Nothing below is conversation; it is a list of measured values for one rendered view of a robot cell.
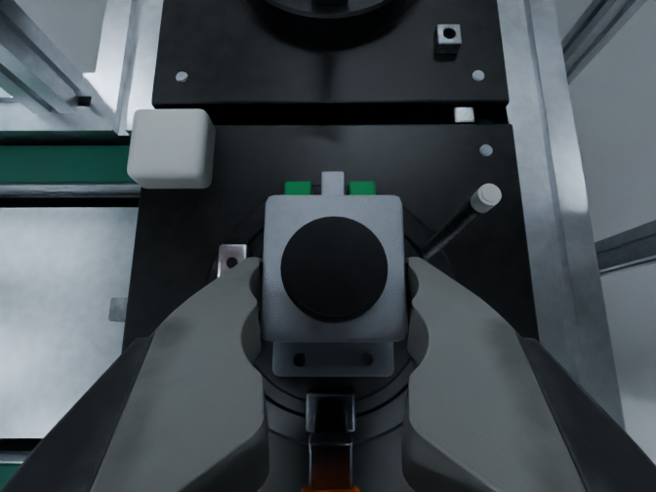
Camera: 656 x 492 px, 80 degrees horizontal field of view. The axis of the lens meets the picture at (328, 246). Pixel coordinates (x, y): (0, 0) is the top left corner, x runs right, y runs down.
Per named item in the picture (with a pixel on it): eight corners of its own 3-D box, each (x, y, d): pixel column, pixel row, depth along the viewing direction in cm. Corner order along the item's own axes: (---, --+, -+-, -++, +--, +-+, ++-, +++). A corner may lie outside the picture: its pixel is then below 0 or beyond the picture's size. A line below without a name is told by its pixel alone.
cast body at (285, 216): (384, 372, 17) (421, 389, 10) (281, 371, 17) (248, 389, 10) (378, 188, 19) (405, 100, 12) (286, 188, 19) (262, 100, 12)
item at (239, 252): (251, 286, 21) (245, 282, 20) (224, 286, 21) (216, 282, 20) (253, 250, 22) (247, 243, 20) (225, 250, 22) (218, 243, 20)
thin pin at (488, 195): (437, 257, 22) (504, 204, 13) (423, 257, 22) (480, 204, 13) (436, 242, 22) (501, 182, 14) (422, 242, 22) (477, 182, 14)
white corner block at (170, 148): (220, 199, 27) (200, 175, 23) (152, 200, 27) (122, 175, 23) (224, 137, 28) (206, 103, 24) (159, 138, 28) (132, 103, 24)
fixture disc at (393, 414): (460, 438, 21) (473, 448, 19) (201, 438, 21) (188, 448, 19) (442, 194, 25) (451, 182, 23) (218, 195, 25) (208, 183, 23)
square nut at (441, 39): (457, 54, 27) (462, 43, 26) (433, 54, 27) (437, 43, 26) (455, 34, 27) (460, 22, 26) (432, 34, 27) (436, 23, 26)
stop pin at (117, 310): (155, 324, 27) (127, 320, 23) (139, 324, 27) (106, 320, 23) (158, 304, 27) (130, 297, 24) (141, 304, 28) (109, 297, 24)
